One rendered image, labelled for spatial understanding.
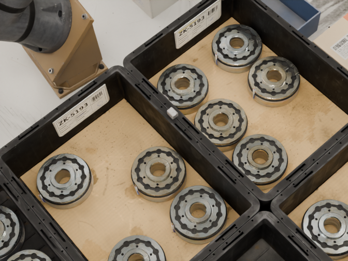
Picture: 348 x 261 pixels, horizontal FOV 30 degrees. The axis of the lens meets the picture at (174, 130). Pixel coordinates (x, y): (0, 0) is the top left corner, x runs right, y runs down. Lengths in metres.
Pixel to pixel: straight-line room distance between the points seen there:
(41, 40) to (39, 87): 0.18
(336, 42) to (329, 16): 0.15
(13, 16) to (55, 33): 0.12
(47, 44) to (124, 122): 0.25
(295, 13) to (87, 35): 0.51
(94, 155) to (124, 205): 0.12
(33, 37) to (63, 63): 0.09
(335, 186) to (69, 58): 0.62
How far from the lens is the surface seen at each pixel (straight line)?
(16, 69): 1.59
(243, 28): 1.37
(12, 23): 1.34
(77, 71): 1.48
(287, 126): 1.29
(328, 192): 1.24
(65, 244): 1.11
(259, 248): 1.19
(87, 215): 1.23
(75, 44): 1.40
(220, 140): 1.24
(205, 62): 1.36
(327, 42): 1.47
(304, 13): 1.58
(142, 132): 1.29
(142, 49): 1.27
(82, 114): 1.27
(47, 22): 1.38
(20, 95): 1.55
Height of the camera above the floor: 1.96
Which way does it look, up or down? 62 degrees down
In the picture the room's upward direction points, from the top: 8 degrees counter-clockwise
